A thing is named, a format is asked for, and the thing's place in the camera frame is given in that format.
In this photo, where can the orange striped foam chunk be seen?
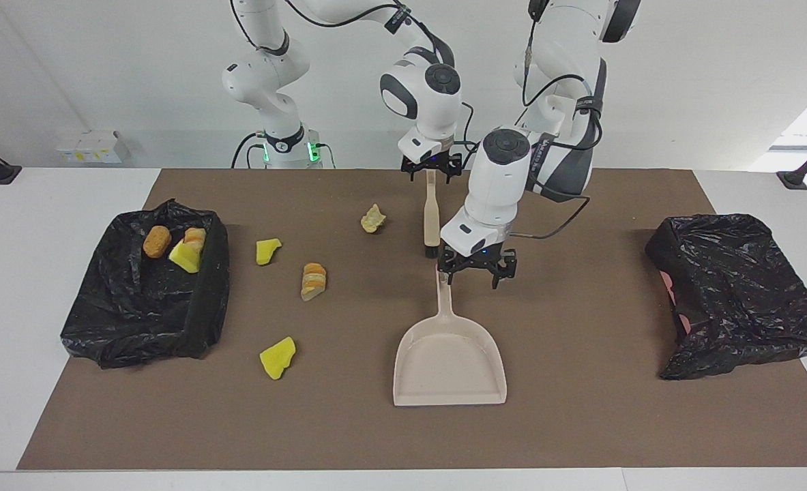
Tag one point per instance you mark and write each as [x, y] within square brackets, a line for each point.
[313, 281]

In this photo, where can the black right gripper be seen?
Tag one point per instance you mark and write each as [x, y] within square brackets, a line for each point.
[433, 162]

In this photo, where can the brown table mat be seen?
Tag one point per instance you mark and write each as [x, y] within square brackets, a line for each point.
[580, 423]

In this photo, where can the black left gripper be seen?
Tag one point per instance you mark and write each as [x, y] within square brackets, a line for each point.
[479, 257]

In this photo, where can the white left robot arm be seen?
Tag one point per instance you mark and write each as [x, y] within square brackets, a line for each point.
[502, 184]

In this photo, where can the pale beige foam chunk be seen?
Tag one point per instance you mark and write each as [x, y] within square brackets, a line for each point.
[373, 219]

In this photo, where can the white box yellow labels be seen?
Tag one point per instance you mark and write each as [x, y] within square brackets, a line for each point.
[89, 146]

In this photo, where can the right black trash bag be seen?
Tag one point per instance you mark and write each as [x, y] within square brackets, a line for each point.
[130, 314]

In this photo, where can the left black trash bag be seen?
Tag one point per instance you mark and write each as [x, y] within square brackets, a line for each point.
[737, 293]

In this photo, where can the yellow sponge piece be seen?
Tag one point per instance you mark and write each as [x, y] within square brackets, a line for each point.
[277, 358]
[185, 257]
[267, 251]

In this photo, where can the brown cork-like foam chunk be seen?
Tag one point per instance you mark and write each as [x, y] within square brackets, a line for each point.
[156, 241]

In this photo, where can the beige plastic dustpan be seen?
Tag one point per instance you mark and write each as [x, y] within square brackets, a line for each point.
[447, 361]

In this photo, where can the black trash bag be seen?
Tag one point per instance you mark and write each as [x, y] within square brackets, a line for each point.
[130, 314]
[737, 293]

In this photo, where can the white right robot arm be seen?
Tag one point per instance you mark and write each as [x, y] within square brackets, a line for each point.
[267, 75]

